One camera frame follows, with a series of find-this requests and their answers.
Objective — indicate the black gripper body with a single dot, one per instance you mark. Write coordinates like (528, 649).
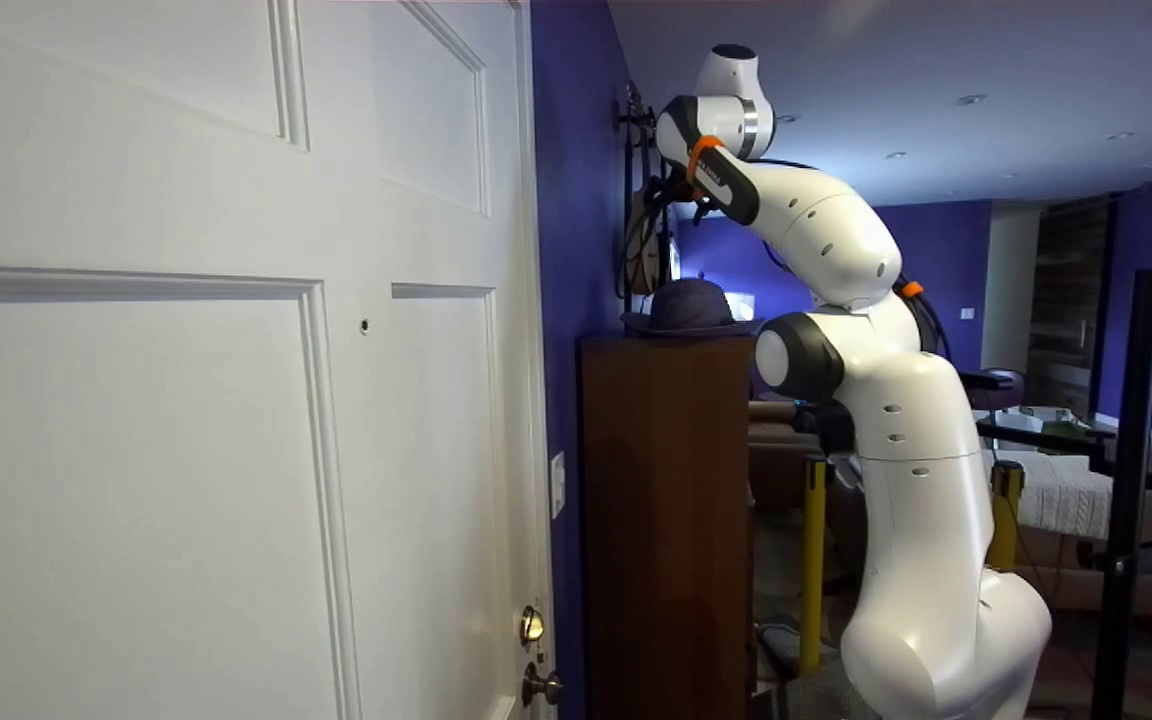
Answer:
(678, 196)

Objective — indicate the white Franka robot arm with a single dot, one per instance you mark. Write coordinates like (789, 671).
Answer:
(921, 532)

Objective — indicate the brown wooden shelf cabinet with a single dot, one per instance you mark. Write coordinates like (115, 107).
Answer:
(661, 532)

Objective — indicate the brass round door knob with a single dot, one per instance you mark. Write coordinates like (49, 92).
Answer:
(538, 685)

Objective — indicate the white panelled door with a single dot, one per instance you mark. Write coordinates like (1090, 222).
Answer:
(137, 466)

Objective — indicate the bright window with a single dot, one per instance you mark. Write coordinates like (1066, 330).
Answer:
(742, 307)

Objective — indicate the dark tall cabinet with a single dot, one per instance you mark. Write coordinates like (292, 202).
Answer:
(1075, 307)

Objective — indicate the yellow stand pole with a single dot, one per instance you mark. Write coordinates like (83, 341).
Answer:
(1007, 523)

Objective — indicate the white cloth covered table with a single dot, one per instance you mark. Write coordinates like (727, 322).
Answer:
(1063, 500)

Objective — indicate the grey stand base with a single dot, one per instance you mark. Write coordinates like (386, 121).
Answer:
(801, 685)

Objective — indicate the black metal wall decoration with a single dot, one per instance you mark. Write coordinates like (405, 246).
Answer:
(638, 252)

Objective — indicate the white door frame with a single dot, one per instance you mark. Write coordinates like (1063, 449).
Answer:
(533, 202)

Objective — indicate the white light switch plate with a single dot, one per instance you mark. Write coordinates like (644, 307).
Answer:
(557, 486)

